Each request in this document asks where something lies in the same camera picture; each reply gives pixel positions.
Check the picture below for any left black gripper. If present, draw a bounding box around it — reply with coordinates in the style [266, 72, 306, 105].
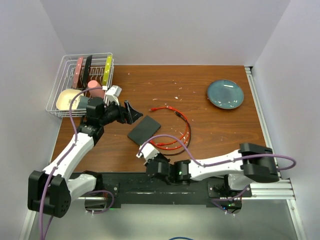
[99, 97, 143, 126]

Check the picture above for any black network switch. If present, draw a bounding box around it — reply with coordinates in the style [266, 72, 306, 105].
[127, 115, 161, 146]

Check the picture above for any red ethernet cable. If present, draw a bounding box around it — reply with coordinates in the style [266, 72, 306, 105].
[148, 105, 191, 150]

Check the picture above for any black ethernet cable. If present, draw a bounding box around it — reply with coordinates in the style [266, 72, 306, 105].
[162, 110, 193, 156]

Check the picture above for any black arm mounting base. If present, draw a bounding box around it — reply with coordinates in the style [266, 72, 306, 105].
[82, 172, 242, 210]

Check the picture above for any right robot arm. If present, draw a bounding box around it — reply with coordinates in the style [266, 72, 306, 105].
[137, 143, 280, 197]

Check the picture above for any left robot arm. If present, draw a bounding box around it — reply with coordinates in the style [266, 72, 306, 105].
[27, 97, 143, 218]

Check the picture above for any pink cup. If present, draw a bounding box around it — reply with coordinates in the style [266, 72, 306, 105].
[87, 80, 105, 99]

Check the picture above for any yellow-green plate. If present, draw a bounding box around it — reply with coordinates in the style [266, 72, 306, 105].
[101, 54, 113, 86]

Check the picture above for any dark teal cup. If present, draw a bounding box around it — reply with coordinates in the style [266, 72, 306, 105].
[74, 95, 90, 110]

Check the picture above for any black plate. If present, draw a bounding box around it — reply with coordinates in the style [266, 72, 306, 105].
[81, 55, 93, 89]

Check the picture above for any cream square bowl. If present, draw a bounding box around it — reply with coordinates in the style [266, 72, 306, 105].
[56, 88, 84, 111]

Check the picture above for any pink plate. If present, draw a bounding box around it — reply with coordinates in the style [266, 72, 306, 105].
[71, 56, 84, 89]

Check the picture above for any teal ceramic plate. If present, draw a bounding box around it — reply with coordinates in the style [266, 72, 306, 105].
[206, 79, 245, 110]

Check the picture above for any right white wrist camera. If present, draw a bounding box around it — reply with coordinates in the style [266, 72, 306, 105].
[136, 143, 160, 161]

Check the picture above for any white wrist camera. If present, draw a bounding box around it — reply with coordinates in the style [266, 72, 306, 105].
[102, 85, 122, 105]
[136, 143, 160, 161]

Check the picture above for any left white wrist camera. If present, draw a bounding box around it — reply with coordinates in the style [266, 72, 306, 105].
[102, 85, 122, 105]

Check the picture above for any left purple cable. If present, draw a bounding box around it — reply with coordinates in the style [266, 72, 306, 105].
[37, 86, 115, 240]

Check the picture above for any purple cable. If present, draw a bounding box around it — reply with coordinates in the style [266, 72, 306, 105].
[37, 86, 115, 240]
[137, 134, 298, 214]

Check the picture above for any white wire dish rack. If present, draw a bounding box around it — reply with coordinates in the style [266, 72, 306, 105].
[45, 52, 114, 118]

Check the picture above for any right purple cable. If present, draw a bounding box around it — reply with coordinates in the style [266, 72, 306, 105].
[137, 134, 298, 214]

